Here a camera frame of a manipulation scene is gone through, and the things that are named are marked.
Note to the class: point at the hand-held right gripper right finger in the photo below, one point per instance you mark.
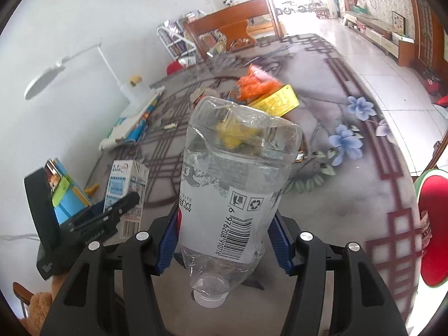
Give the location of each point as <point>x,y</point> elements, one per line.
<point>281,248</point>

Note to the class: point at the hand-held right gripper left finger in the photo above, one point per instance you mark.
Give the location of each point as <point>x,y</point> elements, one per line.
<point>168,245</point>

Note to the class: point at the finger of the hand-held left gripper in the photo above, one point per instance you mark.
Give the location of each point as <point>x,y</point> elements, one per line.
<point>124,203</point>
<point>94,220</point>

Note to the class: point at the clear plastic bottle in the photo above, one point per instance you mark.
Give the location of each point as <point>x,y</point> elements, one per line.
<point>231,189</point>

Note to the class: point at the white blue milk carton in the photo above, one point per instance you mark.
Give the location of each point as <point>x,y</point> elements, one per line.
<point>126,182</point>

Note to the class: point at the yellow plastic piece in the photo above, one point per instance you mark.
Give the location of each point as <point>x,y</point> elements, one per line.
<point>90,191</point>

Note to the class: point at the stack of books and papers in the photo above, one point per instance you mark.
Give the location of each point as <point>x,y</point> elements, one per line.
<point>115,136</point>

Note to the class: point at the blue picture book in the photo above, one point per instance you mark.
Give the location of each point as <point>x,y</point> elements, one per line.
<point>141,122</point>

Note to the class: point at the brown plush toy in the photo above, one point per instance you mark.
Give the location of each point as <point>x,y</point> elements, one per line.
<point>42,308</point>

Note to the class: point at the yellow paper scrap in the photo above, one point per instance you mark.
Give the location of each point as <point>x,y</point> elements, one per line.
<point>170,126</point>

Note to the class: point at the white pen holder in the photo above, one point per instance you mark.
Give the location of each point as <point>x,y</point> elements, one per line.
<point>141,91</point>

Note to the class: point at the yellow black tool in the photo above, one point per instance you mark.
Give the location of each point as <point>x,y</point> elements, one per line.
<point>135,80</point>

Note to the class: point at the white desk lamp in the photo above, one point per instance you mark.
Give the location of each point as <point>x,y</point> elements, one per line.
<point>45,80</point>

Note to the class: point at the red stool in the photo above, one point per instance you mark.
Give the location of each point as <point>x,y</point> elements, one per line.
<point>174,68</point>

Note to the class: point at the yellow snack packet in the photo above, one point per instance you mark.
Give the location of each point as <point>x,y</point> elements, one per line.
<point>276,101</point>

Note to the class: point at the red green round chair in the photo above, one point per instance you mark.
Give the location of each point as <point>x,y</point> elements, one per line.
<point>434,224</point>

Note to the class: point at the orange snack wrapper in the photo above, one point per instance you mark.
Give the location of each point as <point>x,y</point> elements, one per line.
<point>255,87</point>

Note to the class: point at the bookshelf with books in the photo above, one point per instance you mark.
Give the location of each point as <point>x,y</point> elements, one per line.
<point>178,38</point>

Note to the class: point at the wooden bench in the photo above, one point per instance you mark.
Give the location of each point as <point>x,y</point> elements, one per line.
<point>227,17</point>

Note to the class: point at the red pot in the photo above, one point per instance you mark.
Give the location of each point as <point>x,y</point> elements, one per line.
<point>432,85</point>

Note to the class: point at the wooden television cabinet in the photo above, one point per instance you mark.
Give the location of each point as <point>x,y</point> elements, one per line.
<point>381,38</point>

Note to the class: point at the framed patterned picture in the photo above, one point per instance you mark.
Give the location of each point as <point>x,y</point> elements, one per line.
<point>398,21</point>

